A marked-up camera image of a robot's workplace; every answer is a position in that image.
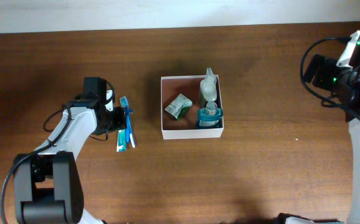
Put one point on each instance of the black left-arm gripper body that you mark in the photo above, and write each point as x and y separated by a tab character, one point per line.
116	120

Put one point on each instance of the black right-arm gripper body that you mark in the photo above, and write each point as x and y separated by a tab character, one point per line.
328	77

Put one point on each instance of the green white toothpaste tube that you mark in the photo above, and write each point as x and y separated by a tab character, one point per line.
121	145

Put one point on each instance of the green white soap box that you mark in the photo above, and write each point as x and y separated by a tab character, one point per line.
178	106

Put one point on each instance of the blue mouthwash bottle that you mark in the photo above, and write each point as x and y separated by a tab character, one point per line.
209	117

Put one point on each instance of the clear green-label sanitizer bottle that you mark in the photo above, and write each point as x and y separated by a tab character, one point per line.
208	88

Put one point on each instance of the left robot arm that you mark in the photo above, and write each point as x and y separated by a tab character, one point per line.
47	187

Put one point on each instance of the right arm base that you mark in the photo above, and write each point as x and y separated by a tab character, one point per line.
286	218

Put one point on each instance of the blue disposable razor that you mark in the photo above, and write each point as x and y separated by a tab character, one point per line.
129	131

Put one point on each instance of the blue toothbrush with cap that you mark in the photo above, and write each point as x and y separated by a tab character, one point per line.
124	102

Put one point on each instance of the pink open cardboard box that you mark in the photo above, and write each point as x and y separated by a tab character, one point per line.
185	126

